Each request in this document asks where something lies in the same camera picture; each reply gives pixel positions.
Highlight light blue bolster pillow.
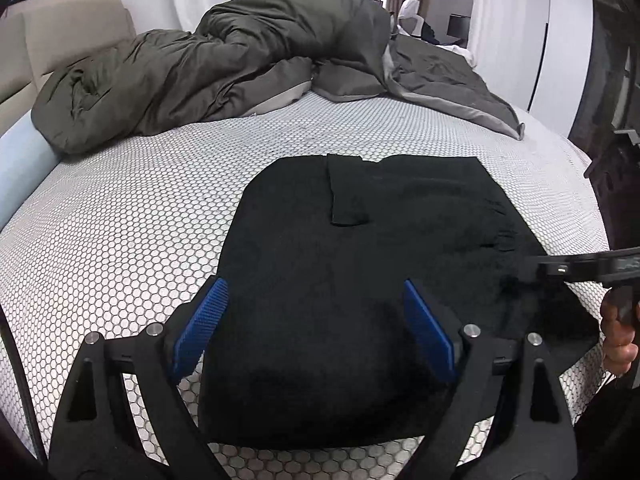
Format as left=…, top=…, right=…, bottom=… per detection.
left=0, top=119, right=63, bottom=231

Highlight person's right hand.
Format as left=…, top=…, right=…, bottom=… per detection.
left=600, top=287, right=640, bottom=376

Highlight black monitor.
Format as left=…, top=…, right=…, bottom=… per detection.
left=447, top=13, right=472, bottom=41

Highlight white chair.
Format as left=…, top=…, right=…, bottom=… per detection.
left=397, top=0, right=426, bottom=36

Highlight narrow white curtain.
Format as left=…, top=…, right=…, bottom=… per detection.
left=467, top=0, right=502, bottom=68

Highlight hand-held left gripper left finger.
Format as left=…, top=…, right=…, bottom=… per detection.
left=47, top=276, right=231, bottom=480

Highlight dark grey duvet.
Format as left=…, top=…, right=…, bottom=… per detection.
left=31, top=0, right=526, bottom=156

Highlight bed with honeycomb sheet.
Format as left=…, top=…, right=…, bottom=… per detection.
left=0, top=87, right=618, bottom=480

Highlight beige padded headboard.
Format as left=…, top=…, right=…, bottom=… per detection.
left=0, top=0, right=136, bottom=136

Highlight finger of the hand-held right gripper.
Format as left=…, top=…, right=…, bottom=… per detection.
left=524, top=247, right=640, bottom=287

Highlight black pants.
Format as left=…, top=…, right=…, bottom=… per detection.
left=197, top=154, right=601, bottom=448

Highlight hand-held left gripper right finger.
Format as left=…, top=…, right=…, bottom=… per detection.
left=404, top=280, right=576, bottom=480

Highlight person's right forearm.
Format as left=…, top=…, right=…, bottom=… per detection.
left=575, top=375, right=640, bottom=480

